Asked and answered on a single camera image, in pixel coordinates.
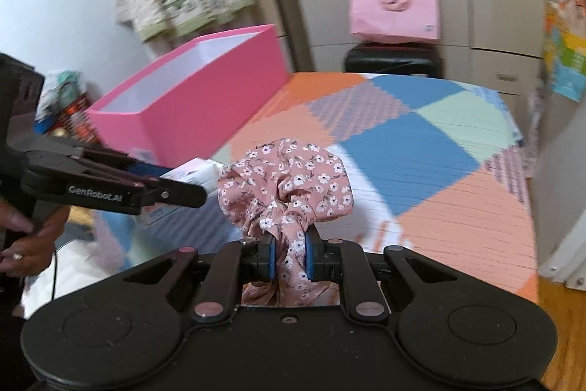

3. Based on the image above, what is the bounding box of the white wipes packet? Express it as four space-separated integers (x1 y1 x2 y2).
141 157 226 232

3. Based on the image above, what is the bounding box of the white plastic bag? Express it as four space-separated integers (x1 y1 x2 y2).
39 69 89 117

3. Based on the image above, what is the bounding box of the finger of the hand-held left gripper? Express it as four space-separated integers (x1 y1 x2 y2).
19 163 208 216
24 140 159 181

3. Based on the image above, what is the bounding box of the black suitcase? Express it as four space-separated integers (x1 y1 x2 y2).
344 42 445 79

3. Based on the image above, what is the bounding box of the black cable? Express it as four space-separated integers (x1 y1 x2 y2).
49 248 61 301

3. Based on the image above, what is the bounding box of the woven basket bag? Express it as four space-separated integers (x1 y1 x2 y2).
55 93 100 143

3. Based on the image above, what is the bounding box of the patchwork tablecloth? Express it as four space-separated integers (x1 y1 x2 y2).
27 71 542 310

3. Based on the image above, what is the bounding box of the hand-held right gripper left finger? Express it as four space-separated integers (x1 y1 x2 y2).
89 232 278 325

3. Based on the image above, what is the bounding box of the person's left hand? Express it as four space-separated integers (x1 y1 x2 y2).
0 194 70 280

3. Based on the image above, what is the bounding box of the colourful paper bag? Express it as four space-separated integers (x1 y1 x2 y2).
544 0 586 102

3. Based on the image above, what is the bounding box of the pink cardboard box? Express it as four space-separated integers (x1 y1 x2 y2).
85 24 290 168

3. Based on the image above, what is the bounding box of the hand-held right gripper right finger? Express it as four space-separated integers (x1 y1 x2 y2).
303 232 487 322

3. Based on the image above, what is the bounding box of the pink floral scrunchie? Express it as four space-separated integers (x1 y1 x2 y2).
217 137 356 308

